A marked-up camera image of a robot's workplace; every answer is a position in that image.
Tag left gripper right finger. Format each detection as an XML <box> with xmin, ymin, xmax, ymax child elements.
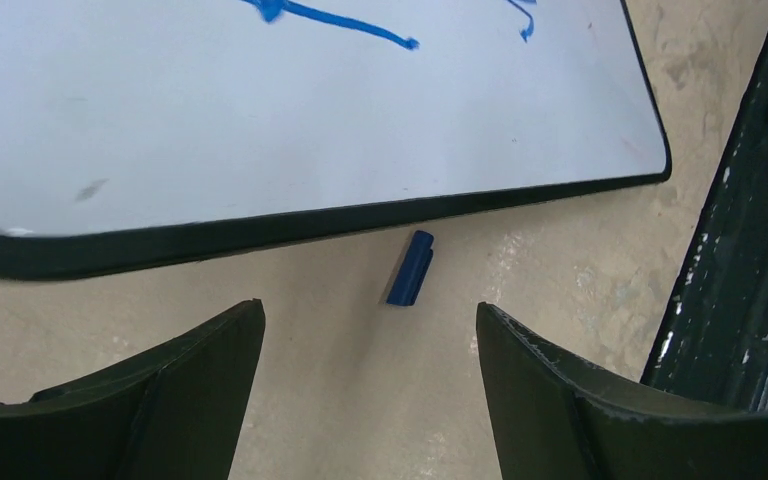
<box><xmin>476</xmin><ymin>302</ymin><xmax>768</xmax><ymax>479</ymax></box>

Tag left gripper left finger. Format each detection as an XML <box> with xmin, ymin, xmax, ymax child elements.
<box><xmin>0</xmin><ymin>300</ymin><xmax>265</xmax><ymax>479</ymax></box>

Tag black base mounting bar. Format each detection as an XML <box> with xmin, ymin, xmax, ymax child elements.
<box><xmin>641</xmin><ymin>32</ymin><xmax>768</xmax><ymax>411</ymax></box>

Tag blue marker cap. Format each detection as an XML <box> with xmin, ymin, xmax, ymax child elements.
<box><xmin>385</xmin><ymin>230</ymin><xmax>434</xmax><ymax>307</ymax></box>

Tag white whiteboard black frame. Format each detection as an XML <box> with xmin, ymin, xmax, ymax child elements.
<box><xmin>0</xmin><ymin>0</ymin><xmax>672</xmax><ymax>281</ymax></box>

